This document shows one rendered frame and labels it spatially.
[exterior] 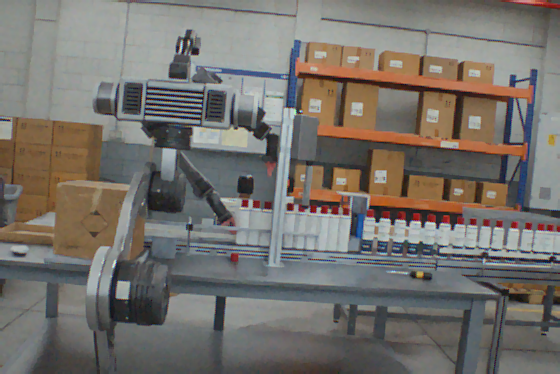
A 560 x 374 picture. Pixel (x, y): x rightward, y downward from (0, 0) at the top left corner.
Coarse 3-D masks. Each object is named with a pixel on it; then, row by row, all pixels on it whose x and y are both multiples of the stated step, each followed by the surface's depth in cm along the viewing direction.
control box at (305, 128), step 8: (296, 120) 243; (304, 120) 243; (312, 120) 250; (296, 128) 243; (304, 128) 244; (312, 128) 251; (296, 136) 243; (304, 136) 245; (312, 136) 252; (296, 144) 243; (304, 144) 246; (312, 144) 253; (296, 152) 243; (304, 152) 247; (312, 152) 254; (312, 160) 255
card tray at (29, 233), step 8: (16, 224) 261; (24, 224) 261; (32, 224) 262; (0, 232) 235; (8, 232) 236; (16, 232) 256; (24, 232) 258; (32, 232) 260; (40, 232) 262; (48, 232) 263; (8, 240) 236; (16, 240) 236; (24, 240) 237; (32, 240) 237; (40, 240) 238; (48, 240) 238
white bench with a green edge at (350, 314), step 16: (464, 240) 404; (336, 304) 451; (352, 304) 389; (544, 304) 462; (336, 320) 454; (352, 320) 389; (432, 320) 424; (448, 320) 425; (512, 320) 427; (528, 320) 429; (544, 320) 459
